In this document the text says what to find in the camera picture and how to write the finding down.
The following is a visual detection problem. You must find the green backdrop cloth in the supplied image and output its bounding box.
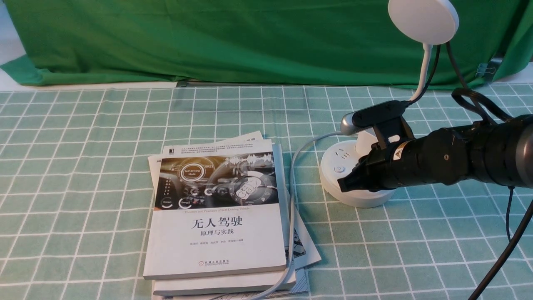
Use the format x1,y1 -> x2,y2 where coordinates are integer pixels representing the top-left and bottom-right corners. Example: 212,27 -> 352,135
0,0 -> 533,90

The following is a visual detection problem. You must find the metal binder clip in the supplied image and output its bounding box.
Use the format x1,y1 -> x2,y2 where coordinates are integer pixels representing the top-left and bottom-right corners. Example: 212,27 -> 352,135
476,62 -> 499,81

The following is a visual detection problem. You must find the printed paper booklet bottom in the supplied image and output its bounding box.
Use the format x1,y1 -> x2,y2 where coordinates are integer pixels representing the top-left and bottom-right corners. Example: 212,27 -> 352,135
148,145 -> 321,300

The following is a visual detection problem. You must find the black wrist camera silver end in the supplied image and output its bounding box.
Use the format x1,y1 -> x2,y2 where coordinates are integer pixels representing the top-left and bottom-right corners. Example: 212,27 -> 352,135
339,100 -> 415,150

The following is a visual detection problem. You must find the white lamp power cord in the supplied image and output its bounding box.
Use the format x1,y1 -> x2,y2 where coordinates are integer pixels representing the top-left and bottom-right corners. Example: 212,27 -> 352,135
246,131 -> 344,300

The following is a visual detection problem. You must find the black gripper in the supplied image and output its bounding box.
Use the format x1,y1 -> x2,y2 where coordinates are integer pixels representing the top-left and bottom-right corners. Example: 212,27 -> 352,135
337,127 -> 474,193

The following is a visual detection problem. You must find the black camera cable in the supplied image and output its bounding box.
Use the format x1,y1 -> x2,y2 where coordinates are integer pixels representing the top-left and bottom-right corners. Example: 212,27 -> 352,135
406,42 -> 513,125

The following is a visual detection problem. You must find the green checkered tablecloth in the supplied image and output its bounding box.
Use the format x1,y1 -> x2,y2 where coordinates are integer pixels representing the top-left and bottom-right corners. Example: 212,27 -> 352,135
0,87 -> 509,300

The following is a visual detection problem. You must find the white self-driving textbook top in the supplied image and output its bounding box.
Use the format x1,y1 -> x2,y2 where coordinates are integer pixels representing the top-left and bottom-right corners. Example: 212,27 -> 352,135
142,139 -> 286,280

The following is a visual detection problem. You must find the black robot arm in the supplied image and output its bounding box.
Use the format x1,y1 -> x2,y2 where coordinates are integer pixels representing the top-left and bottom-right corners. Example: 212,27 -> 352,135
337,115 -> 533,192

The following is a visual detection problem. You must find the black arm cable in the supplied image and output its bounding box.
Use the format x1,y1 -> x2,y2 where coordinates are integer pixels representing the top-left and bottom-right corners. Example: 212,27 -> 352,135
468,186 -> 533,300

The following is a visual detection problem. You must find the white desk lamp power strip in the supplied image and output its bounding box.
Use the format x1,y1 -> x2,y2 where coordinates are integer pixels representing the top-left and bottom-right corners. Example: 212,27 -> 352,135
319,0 -> 459,208

